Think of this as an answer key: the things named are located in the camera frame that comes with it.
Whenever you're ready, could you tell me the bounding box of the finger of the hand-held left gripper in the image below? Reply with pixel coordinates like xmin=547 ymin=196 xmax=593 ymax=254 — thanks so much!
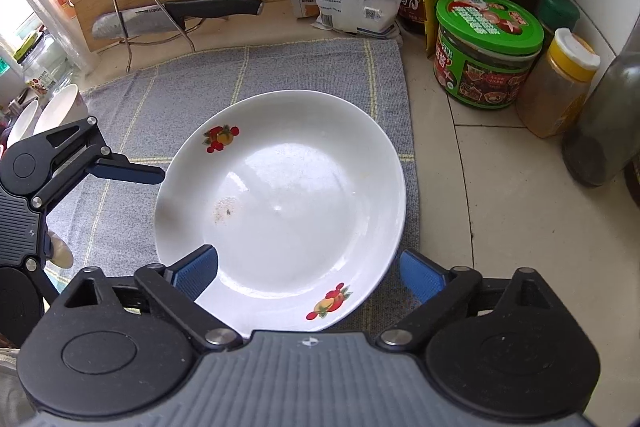
xmin=31 ymin=117 xmax=167 ymax=208
xmin=24 ymin=258 xmax=67 ymax=306

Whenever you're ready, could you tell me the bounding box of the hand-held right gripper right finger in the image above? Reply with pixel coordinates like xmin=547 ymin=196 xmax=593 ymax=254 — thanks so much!
xmin=376 ymin=249 xmax=572 ymax=354

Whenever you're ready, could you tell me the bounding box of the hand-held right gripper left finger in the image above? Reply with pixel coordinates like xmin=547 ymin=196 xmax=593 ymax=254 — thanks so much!
xmin=61 ymin=244 xmax=245 ymax=354

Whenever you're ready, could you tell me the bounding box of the white ceramic bowl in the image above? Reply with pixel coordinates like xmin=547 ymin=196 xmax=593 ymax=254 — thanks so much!
xmin=4 ymin=99 xmax=41 ymax=150
xmin=34 ymin=84 xmax=90 ymax=142

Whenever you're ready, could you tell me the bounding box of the white fruit print plate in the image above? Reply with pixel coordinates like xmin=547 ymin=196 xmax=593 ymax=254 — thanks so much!
xmin=153 ymin=89 xmax=407 ymax=333

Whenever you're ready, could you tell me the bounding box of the person's left hand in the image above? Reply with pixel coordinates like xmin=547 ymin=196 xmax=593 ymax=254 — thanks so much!
xmin=48 ymin=232 xmax=75 ymax=268

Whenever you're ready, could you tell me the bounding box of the grey checked dish mat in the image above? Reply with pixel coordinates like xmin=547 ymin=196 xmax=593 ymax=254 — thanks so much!
xmin=47 ymin=37 xmax=421 ymax=333

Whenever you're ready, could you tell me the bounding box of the clear glass jar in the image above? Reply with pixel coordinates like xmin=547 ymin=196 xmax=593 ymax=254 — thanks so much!
xmin=14 ymin=32 xmax=78 ymax=100

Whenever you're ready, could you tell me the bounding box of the large plastic wrap roll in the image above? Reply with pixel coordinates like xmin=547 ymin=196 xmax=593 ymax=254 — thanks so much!
xmin=9 ymin=0 xmax=96 ymax=75

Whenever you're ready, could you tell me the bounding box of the yellow lid spice jar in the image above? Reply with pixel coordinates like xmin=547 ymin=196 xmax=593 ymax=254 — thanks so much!
xmin=515 ymin=28 xmax=601 ymax=138

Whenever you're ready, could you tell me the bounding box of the dark glass bottle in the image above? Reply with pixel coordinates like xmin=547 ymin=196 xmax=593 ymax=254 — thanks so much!
xmin=562 ymin=12 xmax=640 ymax=188

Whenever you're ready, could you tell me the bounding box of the green lid sauce jar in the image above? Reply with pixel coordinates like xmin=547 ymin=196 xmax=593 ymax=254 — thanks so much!
xmin=432 ymin=0 xmax=545 ymax=110

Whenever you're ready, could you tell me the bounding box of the green cap bottle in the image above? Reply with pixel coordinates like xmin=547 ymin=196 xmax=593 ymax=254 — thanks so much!
xmin=537 ymin=0 xmax=581 ymax=38

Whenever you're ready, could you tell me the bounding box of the metal wire knife rack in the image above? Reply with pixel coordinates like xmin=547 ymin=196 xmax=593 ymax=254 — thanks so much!
xmin=112 ymin=0 xmax=211 ymax=72

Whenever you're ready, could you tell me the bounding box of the black handled kitchen knife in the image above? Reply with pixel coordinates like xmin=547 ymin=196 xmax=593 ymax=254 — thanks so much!
xmin=91 ymin=0 xmax=264 ymax=40

